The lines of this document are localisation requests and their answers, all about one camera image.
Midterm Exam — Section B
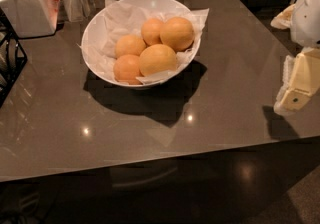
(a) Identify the white ceramic bowl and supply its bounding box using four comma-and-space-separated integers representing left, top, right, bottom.
80, 0, 202, 89

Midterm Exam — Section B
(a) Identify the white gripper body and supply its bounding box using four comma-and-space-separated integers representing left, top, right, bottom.
290, 0, 320, 48

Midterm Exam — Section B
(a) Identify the black wire rack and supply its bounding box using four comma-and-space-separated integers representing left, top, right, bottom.
0, 11, 28, 107

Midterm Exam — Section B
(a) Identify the orange front large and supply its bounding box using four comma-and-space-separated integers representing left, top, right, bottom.
139, 44, 177, 76

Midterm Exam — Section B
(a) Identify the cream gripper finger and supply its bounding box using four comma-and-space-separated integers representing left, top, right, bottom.
270, 4, 295, 29
274, 47, 320, 116

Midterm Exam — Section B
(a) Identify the orange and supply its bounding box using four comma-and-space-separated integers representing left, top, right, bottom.
113, 55, 141, 85
115, 34, 146, 58
160, 17, 195, 52
141, 18, 163, 46

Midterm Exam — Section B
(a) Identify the white ceramic canister jar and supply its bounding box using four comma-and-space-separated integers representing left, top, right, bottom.
0, 0, 60, 38

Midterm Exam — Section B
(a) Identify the white paper liner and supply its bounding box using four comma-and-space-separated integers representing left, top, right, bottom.
77, 0, 210, 86

